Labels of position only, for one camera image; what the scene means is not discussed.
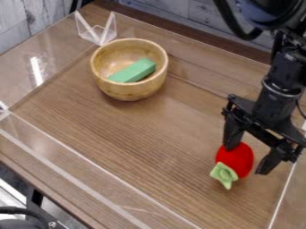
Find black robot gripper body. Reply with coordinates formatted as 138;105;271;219
221;78;306;162

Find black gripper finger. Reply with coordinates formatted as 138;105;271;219
255;148;284;175
221;114;244;151

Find red plush strawberry toy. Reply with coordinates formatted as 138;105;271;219
209;142;255;190

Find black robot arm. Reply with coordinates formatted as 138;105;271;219
213;0;306;174

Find green rectangular block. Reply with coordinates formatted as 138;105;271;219
108;58;155;83

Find wooden bowl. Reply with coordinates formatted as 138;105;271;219
89;38;168;101

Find black cable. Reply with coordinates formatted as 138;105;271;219
211;0;279;41

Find clear acrylic tray wall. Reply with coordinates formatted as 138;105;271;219
0;102;200;229

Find clear acrylic corner bracket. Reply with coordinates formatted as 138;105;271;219
73;12;117;46

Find black table leg bracket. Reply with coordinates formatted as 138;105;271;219
0;187;69;229

